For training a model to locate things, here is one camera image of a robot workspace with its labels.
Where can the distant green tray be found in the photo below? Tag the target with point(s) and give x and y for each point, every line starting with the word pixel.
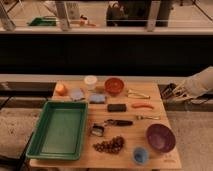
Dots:
pixel 42 21

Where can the small black metal clip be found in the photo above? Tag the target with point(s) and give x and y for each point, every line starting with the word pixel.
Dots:
pixel 97 130

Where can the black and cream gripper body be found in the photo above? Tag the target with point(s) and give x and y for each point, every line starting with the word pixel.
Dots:
pixel 174 92

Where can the green plastic tray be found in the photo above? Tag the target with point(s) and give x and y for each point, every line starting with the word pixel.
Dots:
pixel 59 133

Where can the red bowl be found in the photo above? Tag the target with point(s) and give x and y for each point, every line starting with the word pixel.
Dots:
pixel 114 85

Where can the orange fruit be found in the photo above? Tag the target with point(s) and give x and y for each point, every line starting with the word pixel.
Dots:
pixel 60 89

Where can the blue cup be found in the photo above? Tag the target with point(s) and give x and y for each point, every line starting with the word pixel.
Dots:
pixel 140 155

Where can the orange carrot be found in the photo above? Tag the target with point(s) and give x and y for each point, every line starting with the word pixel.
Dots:
pixel 142 105

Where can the purple bowl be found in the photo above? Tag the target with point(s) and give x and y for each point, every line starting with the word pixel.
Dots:
pixel 160 138

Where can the wooden folding table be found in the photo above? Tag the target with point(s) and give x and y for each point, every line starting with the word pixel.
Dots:
pixel 134 135

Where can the blue sponge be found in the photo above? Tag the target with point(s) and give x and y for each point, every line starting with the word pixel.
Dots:
pixel 97 99

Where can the black rectangular block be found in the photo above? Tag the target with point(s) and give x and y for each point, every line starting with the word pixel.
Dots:
pixel 116 107

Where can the white cup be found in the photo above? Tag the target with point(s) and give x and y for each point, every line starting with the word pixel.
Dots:
pixel 90 82

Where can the person in dark clothes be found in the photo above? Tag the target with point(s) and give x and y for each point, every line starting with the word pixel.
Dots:
pixel 129 13

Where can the bunch of dark grapes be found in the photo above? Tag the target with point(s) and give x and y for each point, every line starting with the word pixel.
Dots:
pixel 113 146

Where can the metal fork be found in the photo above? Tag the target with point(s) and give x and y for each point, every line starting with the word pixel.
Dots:
pixel 140 117

